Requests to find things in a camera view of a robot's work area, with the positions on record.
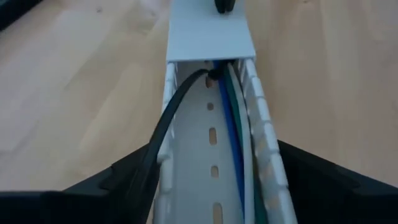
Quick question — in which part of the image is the green cable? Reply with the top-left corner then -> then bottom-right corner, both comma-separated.
223,62 -> 269,224

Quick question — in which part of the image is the white cable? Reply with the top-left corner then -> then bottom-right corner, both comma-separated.
228,63 -> 256,224

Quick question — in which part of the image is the white slotted cable duct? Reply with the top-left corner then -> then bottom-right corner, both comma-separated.
151,57 -> 300,224

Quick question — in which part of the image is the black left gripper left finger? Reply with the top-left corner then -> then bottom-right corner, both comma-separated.
0,143 -> 161,224

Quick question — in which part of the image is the blue cable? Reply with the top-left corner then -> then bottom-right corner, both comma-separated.
212,60 -> 246,220

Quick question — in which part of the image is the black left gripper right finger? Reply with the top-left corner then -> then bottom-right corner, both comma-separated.
277,139 -> 398,224

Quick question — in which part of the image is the white duct cover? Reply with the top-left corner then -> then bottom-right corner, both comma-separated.
165,0 -> 257,63

